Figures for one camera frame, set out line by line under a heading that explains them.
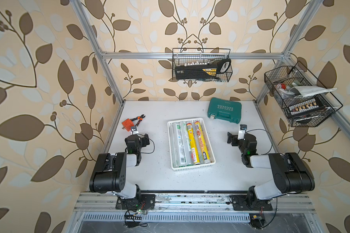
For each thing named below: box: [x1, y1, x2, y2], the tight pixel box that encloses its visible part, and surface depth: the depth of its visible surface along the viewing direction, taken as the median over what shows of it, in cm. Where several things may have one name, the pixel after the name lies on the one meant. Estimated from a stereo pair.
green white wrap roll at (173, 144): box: [169, 121, 178, 168], surface depth 95 cm
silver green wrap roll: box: [172, 121, 187, 168], surface depth 87 cm
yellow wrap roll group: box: [186, 122, 201, 166], surface depth 91 cm
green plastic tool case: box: [207, 97, 243, 124], surface depth 110 cm
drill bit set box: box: [288, 98, 326, 116], surface depth 68 cm
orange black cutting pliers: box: [130, 114, 146, 127], surface depth 111 cm
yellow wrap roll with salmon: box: [194, 119, 211, 164], surface depth 91 cm
